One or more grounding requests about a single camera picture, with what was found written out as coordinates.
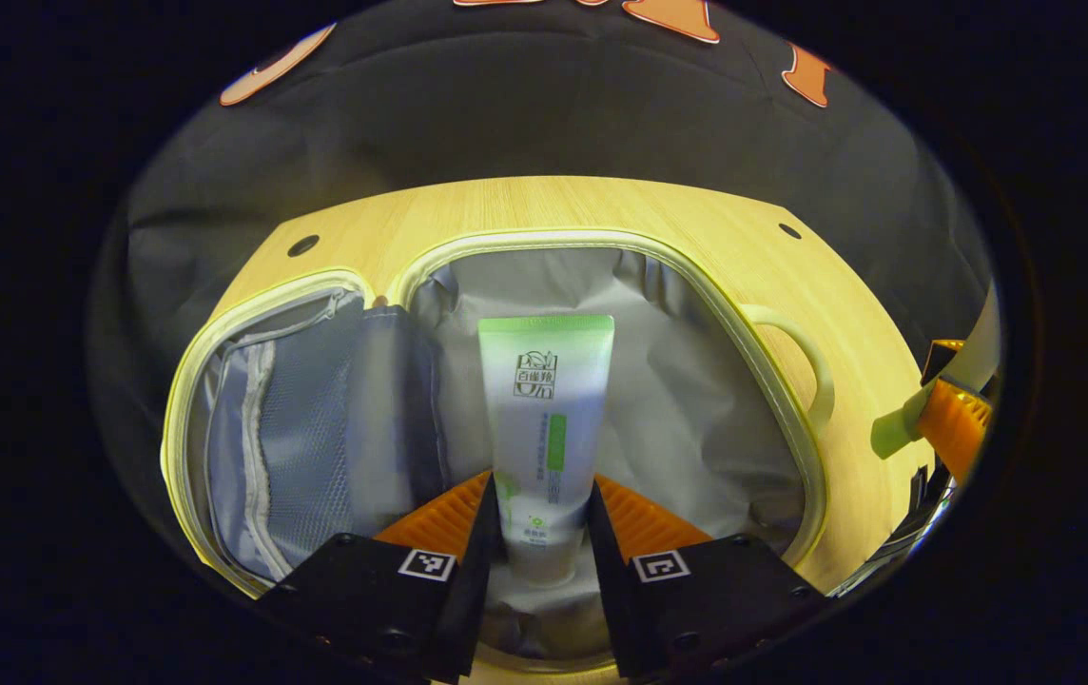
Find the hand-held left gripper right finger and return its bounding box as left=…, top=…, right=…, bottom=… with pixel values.
left=585, top=473, right=830, bottom=681

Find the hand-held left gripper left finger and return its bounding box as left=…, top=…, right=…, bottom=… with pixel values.
left=259, top=471, right=505, bottom=684

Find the white green skin care tube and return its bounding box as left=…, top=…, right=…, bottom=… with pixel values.
left=477, top=315, right=616, bottom=586

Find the cream suitcase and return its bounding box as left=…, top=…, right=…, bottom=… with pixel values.
left=160, top=228, right=836, bottom=672

